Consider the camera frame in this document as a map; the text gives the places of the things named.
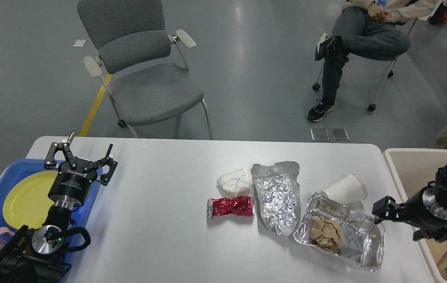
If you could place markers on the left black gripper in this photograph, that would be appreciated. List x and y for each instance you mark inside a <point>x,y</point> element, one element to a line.
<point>73,184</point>

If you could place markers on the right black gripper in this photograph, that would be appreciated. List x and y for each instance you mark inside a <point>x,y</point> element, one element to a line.
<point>426,210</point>

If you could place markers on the yellow plate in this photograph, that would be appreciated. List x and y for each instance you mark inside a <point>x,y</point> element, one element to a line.
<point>28,202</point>

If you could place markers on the aluminium foil tray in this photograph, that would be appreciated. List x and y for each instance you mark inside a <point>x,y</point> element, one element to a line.
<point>364,241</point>

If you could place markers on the silver foil bag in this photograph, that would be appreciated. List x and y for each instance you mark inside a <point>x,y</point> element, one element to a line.
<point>279,195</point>

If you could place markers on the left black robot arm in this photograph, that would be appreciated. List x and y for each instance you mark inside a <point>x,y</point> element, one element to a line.
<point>36,255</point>

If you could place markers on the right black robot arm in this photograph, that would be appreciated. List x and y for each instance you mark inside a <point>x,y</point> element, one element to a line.
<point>440,183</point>

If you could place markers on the white paper cup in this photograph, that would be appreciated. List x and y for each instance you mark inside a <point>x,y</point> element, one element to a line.
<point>349,189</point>

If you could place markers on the crumpled brown napkin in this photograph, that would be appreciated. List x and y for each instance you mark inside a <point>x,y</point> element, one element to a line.
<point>326,234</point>

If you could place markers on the beige plastic bin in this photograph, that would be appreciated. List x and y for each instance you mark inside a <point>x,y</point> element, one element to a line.
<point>411,170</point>

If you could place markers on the blue plastic tray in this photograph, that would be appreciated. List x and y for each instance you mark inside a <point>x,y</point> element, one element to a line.
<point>21,169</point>

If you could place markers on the grey office chair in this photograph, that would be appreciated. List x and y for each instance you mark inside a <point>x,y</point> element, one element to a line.
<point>129,32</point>

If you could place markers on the person's wheeled chair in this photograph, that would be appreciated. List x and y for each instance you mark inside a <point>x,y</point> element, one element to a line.
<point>388,70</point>

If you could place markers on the crushed red can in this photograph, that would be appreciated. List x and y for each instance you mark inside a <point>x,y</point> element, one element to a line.
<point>240,206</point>

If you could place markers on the crumpled white tissue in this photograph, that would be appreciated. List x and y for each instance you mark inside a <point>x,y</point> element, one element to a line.
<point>234,184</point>

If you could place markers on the seated person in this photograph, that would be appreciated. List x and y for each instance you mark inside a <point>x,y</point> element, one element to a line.
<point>399,11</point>

